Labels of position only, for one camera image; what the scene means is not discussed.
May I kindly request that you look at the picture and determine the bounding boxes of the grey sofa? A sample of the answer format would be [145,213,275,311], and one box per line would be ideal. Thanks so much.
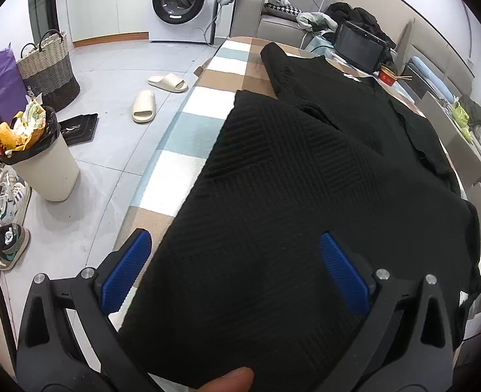
[229,0,313,49]

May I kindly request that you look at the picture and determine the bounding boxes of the white lower cabinets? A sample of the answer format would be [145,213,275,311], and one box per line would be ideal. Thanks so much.
[66,0,149,47]

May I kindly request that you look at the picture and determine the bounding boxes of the cream slipper far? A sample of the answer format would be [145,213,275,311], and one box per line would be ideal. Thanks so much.
[147,73,188,94]

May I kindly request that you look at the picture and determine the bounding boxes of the plaid checkered bed cover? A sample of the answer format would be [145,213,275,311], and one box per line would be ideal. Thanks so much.
[64,35,481,392]

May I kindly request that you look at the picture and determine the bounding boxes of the cream slipper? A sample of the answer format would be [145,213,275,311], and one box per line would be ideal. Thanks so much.
[147,73,188,94]
[131,90,156,124]

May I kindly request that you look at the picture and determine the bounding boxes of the black knit sweater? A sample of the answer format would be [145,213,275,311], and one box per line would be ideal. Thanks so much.
[118,42,481,391]

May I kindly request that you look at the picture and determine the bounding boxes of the red instant noodle cup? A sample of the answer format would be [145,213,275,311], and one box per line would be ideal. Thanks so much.
[378,66,412,87]

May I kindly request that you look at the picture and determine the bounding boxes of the purple bag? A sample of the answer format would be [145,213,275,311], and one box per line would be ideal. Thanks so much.
[0,45,27,124]

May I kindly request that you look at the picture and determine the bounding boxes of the white green sneaker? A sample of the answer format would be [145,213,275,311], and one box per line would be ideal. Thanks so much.
[0,166,31,227]

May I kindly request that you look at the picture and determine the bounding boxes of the woven laundry basket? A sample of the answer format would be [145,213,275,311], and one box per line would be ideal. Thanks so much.
[16,29,80,112]

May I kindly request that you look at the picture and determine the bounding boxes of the grey bed with bedding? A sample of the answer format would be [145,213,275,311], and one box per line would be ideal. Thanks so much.
[403,54,481,181]

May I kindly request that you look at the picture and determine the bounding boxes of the operator left hand thumb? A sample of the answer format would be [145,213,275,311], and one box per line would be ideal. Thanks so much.
[197,367,255,392]

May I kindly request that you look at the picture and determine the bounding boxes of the black jacket pile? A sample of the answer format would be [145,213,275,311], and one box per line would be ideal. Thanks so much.
[324,2,396,49]

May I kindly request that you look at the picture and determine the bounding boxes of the black monitor screen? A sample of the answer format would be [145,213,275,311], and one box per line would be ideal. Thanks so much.
[334,21,389,74]

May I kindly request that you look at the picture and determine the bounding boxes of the cream trash bin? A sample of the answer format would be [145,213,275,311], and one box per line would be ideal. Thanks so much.
[0,98,80,202]

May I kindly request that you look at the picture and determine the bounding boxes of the green plush toy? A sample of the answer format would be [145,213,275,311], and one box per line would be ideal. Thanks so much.
[451,101,473,143]

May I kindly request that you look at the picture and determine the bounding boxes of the cream slipper near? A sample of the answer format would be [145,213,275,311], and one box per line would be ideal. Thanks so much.
[131,90,156,124]

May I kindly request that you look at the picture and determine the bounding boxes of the white front-load washing machine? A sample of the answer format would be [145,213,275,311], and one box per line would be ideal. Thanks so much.
[148,0,218,44]

